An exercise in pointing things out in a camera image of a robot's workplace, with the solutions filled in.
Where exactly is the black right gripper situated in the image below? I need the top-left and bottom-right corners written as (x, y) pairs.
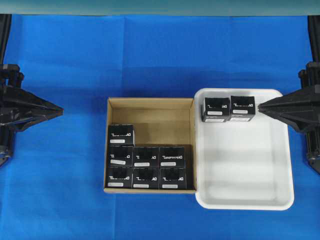
top-left (258, 84), bottom-right (320, 133)

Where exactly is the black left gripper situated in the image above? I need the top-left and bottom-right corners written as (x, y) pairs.
top-left (0, 85), bottom-right (64, 132)

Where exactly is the black dynamixel box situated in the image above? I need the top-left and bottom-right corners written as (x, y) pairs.
top-left (107, 145), bottom-right (134, 167)
top-left (132, 168), bottom-right (160, 190)
top-left (107, 124), bottom-right (135, 146)
top-left (159, 168), bottom-right (187, 190)
top-left (105, 167), bottom-right (133, 189)
top-left (159, 146), bottom-right (186, 168)
top-left (132, 146), bottom-right (160, 168)

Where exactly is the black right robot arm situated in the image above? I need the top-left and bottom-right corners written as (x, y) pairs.
top-left (258, 15), bottom-right (320, 173)

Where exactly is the black Dynamixel box tray right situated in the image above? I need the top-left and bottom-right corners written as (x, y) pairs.
top-left (228, 95), bottom-right (256, 122)

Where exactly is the black dynamixel box tray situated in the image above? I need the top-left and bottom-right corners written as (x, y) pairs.
top-left (202, 97), bottom-right (230, 123)
top-left (228, 95), bottom-right (256, 122)

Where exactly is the black Dynamixel box tray left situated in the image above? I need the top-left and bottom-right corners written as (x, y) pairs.
top-left (202, 97), bottom-right (230, 123)

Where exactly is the brown cardboard box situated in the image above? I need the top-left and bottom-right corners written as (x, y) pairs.
top-left (103, 97), bottom-right (197, 194)

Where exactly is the white plastic tray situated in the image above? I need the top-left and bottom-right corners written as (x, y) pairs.
top-left (194, 88), bottom-right (295, 211)

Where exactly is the blue table cloth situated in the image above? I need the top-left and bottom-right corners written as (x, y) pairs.
top-left (0, 15), bottom-right (320, 240)

